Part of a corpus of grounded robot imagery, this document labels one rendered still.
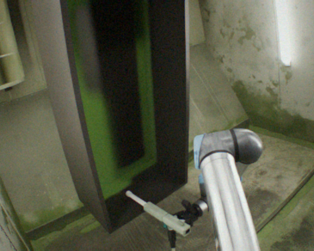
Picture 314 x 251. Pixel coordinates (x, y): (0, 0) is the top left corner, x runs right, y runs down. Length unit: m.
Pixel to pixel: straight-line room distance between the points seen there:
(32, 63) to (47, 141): 0.71
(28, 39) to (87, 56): 1.21
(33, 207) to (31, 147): 0.51
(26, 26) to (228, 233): 2.27
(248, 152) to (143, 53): 0.90
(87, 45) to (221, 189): 0.94
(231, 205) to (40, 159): 1.84
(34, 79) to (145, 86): 1.21
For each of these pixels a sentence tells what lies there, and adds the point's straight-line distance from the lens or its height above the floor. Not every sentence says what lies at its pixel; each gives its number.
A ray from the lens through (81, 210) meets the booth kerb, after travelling 2.29.
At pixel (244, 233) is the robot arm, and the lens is 0.67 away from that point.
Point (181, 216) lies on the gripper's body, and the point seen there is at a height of 0.52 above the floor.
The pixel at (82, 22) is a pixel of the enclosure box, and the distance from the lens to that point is 1.31.
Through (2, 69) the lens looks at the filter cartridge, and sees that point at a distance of 2.11.
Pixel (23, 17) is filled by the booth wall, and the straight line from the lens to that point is 2.51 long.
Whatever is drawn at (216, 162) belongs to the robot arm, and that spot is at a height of 1.02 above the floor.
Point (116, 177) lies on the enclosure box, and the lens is 1.77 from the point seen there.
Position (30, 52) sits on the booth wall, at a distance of 2.48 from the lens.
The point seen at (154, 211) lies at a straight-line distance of 1.36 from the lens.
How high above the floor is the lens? 1.44
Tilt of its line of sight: 22 degrees down
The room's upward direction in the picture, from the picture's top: 11 degrees counter-clockwise
